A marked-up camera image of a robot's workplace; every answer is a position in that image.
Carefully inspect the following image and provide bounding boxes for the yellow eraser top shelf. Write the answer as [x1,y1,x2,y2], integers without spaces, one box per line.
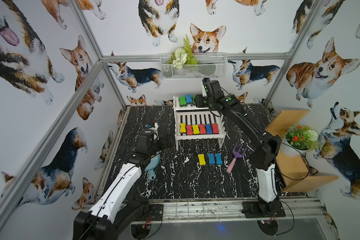
[198,154,206,166]

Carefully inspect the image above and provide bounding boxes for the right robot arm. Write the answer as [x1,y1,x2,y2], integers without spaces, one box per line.
[196,78,282,216]

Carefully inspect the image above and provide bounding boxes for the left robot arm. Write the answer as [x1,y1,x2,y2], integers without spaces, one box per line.
[73,128,175,240]

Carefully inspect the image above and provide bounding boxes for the white wooden two-tier shelf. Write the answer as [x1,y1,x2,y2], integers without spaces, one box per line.
[173,97,226,150]

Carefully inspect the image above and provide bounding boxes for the blue eraser bottom shelf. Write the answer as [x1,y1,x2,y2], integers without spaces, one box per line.
[205,124,213,135]

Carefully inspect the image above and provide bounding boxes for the wooden corner shelf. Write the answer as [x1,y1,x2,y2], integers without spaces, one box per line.
[267,110,339,192]

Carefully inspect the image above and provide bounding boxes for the yellow eraser bottom far left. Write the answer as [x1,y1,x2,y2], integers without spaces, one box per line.
[180,123,187,134]

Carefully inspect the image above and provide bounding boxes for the red eraser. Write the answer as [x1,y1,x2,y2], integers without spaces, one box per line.
[186,125,194,136]
[211,124,220,134]
[199,124,207,135]

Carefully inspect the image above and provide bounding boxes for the red eraser bottom far right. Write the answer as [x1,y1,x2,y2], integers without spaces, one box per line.
[211,124,220,134]

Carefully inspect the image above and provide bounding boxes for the green eraser top far left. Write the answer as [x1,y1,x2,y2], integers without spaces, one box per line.
[179,96,187,107]

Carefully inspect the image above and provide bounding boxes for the green fern white flowers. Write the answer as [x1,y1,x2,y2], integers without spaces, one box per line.
[168,35,198,70]

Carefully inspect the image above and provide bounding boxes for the potted plant red flowers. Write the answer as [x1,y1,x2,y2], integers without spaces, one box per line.
[281,123,321,157]

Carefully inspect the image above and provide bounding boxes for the white wire wall basket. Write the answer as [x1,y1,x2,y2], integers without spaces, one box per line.
[160,53,228,80]

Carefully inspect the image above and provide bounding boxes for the purple toy rake pink handle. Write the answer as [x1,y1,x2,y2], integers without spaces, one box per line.
[226,144,247,174]

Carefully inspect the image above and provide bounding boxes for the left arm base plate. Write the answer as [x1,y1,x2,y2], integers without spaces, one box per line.
[115,204,164,224]

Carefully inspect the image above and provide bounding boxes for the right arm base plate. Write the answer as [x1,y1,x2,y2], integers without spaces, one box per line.
[242,199,286,218]

